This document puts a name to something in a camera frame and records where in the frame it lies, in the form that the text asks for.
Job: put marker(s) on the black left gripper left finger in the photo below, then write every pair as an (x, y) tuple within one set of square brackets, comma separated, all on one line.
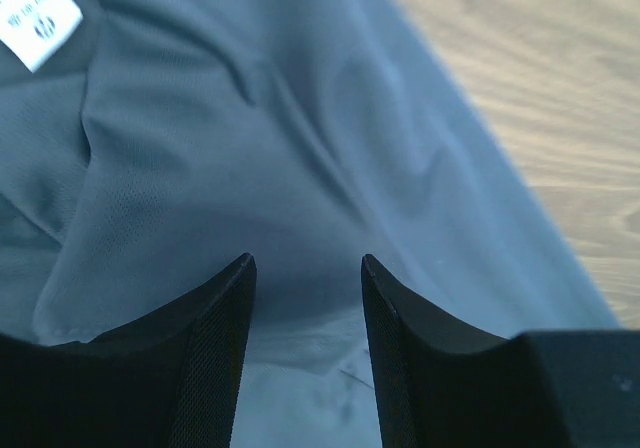
[(168, 379)]

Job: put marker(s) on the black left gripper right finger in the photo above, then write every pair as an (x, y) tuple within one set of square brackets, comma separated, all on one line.
[(441, 382)]

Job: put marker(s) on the grey t-shirt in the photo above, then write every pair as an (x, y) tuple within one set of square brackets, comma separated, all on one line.
[(147, 143)]

